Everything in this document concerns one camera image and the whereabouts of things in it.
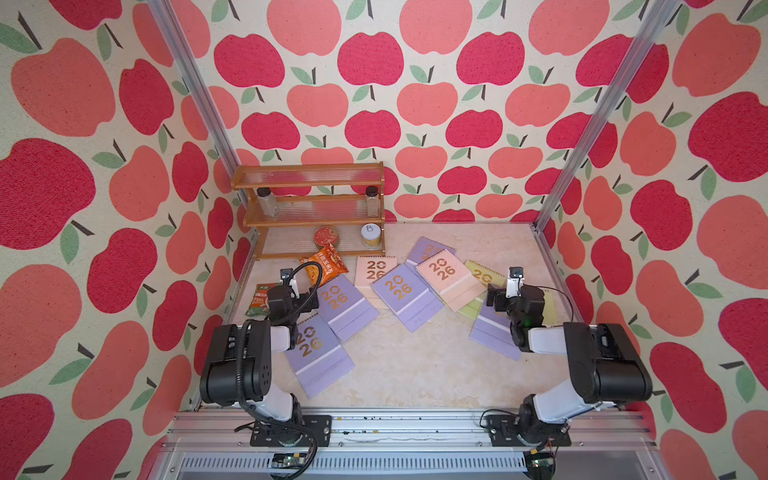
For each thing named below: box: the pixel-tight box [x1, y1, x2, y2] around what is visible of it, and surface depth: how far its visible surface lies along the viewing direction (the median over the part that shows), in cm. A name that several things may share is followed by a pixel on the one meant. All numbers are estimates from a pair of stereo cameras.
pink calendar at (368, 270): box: [355, 256, 398, 310], surface depth 107 cm
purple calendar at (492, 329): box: [468, 300, 521, 361], surface depth 93 cm
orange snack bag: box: [299, 244, 349, 286], surface depth 106 cm
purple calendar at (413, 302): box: [372, 264, 445, 333], surface depth 100 cm
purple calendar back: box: [406, 236, 456, 266], surface depth 114 cm
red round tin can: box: [314, 226, 339, 247], surface depth 114 cm
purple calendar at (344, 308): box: [317, 274, 380, 343], surface depth 98 cm
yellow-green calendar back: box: [464, 260, 505, 290], surface depth 107 cm
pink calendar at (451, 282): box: [416, 248, 487, 312], surface depth 104 cm
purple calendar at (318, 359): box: [285, 312, 355, 398], surface depth 88 cm
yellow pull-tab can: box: [360, 223, 381, 247], surface depth 113 cm
